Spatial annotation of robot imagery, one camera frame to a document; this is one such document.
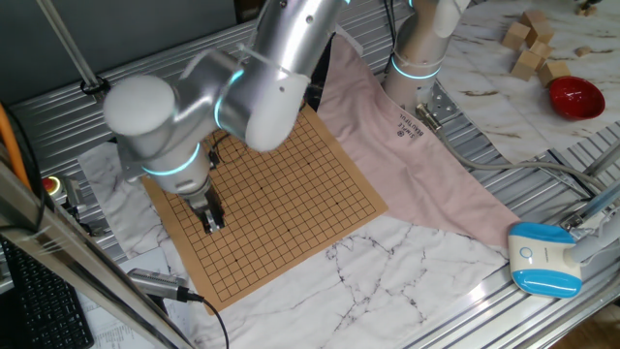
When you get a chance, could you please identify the tan go board mat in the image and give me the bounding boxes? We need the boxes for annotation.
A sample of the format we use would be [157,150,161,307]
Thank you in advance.
[141,104,388,316]

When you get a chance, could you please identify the red bowl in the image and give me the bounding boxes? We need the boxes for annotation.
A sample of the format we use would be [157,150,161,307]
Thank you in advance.
[548,76,606,121]

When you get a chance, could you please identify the thin metal pole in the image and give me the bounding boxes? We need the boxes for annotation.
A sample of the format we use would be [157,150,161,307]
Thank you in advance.
[36,0,111,96]

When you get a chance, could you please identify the red emergency stop button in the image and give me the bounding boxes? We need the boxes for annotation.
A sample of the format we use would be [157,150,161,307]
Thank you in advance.
[41,175,65,201]

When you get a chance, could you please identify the black keyboard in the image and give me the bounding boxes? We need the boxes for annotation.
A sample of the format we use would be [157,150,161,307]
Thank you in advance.
[0,237,96,349]

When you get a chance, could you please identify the silver grilled device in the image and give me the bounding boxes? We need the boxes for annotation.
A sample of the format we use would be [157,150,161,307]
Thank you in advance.
[126,268,191,302]

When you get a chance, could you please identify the black device cable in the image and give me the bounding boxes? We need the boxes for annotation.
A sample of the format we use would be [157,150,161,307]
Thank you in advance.
[176,286,232,349]

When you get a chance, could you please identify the blue white handheld appliance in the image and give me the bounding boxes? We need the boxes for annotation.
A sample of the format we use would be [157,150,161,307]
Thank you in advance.
[507,212,620,300]

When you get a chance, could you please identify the white marble pattern cloth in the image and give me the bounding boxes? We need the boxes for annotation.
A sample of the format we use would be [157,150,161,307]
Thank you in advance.
[77,140,511,349]

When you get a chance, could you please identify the orange cable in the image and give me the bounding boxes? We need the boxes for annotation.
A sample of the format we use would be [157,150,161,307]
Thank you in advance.
[0,104,31,191]

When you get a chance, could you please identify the beige marble pattern sheet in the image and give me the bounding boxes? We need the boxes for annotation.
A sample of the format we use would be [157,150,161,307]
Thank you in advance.
[438,0,620,166]

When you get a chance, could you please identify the printed paper sheet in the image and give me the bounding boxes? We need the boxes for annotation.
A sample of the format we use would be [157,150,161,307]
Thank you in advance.
[77,246,195,349]

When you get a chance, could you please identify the metal frame bar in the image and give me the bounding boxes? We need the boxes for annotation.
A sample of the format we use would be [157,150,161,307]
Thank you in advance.
[0,159,196,349]

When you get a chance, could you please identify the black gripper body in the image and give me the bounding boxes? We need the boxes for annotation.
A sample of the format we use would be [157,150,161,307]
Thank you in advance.
[181,178,226,215]

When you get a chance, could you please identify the black marble pattern cloth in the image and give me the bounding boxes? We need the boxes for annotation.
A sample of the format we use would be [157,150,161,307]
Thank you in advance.
[304,33,336,112]

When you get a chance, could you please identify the pink cloth with print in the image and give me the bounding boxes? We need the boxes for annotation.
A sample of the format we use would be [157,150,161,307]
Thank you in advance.
[317,33,522,249]

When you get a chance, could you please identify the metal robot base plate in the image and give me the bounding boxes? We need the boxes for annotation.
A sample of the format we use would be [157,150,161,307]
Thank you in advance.
[424,82,460,128]

